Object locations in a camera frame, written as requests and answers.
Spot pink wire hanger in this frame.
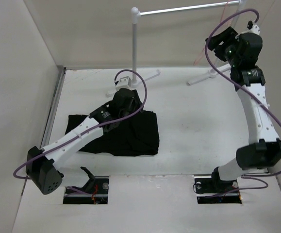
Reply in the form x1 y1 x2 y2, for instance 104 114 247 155
194 0 262 66

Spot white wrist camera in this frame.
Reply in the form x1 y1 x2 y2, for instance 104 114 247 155
247 20 260 35
115 76 132 91

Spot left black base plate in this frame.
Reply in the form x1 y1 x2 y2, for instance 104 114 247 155
63 176 110 205

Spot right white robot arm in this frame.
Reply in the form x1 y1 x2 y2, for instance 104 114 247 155
206 25 281 192

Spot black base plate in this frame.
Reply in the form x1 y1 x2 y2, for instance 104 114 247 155
63 176 110 205
193 176 242 204

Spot black trousers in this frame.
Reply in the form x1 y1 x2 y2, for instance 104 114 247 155
80 110 160 157

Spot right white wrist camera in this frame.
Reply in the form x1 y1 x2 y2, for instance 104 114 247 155
247 20 260 35

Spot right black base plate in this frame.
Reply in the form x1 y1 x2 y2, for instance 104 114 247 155
193 176 242 204

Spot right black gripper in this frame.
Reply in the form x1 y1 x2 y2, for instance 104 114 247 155
205 27 241 68

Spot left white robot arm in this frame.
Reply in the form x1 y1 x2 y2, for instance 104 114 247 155
26 88 142 195

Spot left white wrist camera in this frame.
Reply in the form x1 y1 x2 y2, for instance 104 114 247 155
115 76 132 91

